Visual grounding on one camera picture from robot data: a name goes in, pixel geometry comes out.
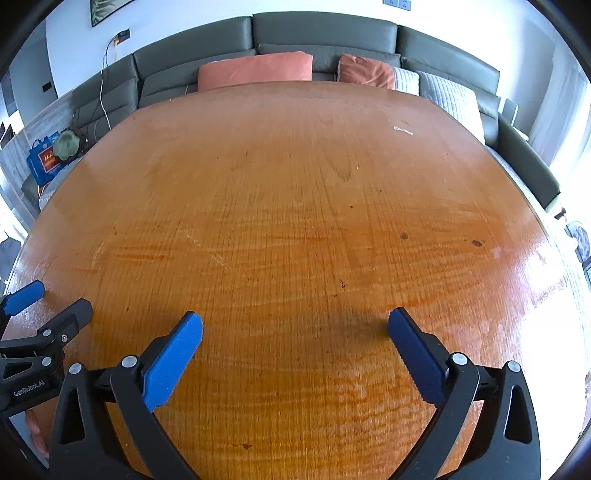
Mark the grey quilted pillow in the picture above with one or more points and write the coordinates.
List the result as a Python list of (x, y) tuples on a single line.
[(450, 101)]

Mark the framed wall picture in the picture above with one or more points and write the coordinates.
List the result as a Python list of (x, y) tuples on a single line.
[(113, 4)]

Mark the white curtain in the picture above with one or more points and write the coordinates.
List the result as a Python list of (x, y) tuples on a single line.
[(563, 115)]

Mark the long orange cushion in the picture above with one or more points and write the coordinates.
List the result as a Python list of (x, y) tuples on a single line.
[(256, 71)]

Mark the person's left hand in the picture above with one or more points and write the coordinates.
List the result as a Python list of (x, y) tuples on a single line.
[(37, 429)]

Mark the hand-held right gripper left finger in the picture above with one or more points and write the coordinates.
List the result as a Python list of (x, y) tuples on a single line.
[(173, 360)]

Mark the green hat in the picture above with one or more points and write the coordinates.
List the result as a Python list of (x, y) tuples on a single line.
[(67, 145)]

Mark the grey wall socket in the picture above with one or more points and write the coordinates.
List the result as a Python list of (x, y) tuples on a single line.
[(397, 3)]

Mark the blue shopping bag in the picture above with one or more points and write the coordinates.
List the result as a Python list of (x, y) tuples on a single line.
[(44, 159)]

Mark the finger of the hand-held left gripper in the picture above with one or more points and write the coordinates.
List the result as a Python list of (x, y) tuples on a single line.
[(25, 297), (60, 325)]

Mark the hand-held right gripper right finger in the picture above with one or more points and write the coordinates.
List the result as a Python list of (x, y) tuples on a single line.
[(418, 355)]

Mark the white striped pillow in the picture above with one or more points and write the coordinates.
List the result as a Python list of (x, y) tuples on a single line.
[(406, 81)]

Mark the dark grey object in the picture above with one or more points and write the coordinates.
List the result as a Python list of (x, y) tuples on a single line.
[(579, 242)]

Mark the green sofa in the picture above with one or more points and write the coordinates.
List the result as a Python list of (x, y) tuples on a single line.
[(323, 32)]

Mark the small orange cushion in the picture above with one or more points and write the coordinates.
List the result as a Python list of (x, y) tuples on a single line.
[(367, 71)]

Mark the grey chair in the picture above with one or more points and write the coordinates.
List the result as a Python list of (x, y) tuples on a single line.
[(510, 112)]

